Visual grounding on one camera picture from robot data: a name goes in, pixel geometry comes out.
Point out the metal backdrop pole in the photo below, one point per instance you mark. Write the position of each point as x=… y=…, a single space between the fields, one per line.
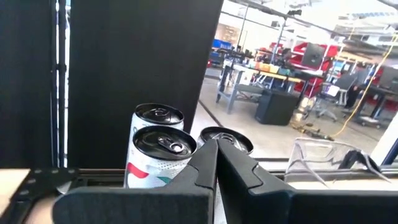
x=62 y=93

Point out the orange storage bin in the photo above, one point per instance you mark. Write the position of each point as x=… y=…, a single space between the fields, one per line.
x=264 y=67

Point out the black equipment box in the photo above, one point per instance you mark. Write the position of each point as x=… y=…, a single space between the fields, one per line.
x=276 y=107

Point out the black table end frame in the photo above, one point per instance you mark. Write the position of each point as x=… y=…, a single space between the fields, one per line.
x=40 y=180

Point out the clear plastic bin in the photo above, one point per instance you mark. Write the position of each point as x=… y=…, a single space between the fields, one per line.
x=311 y=158

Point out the blue storage bin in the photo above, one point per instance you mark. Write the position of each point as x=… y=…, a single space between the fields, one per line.
x=222 y=44

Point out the red shelving unit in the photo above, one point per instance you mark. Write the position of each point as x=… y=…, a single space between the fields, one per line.
x=300 y=48

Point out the white frame post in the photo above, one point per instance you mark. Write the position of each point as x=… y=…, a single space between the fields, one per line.
x=385 y=140

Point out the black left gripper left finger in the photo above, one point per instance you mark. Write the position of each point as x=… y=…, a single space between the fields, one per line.
x=140 y=205

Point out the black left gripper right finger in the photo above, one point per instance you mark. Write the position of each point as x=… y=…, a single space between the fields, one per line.
x=311 y=208

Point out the wooden mounting board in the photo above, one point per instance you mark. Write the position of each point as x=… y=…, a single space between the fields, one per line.
x=12 y=186

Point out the grey office chair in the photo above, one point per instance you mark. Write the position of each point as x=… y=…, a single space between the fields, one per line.
x=345 y=82

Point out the white Celsius can blue band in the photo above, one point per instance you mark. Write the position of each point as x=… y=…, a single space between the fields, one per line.
x=158 y=113

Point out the black backdrop panel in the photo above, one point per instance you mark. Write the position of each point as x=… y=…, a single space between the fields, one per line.
x=140 y=62
x=25 y=77

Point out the white Celsius can red band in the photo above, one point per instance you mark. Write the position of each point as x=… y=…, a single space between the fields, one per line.
x=206 y=133
x=149 y=168

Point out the dark monitor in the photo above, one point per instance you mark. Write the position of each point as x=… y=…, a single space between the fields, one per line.
x=312 y=55

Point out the teal storage bin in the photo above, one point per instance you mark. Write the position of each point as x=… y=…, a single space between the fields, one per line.
x=283 y=71

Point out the tan storage bin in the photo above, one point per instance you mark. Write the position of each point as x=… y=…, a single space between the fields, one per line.
x=274 y=68

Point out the cardboard box shelf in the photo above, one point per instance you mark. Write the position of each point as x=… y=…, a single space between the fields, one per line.
x=227 y=34

